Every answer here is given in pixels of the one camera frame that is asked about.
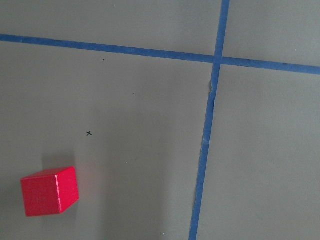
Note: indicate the brown paper table cover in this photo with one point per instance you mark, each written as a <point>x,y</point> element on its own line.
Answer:
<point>183,119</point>

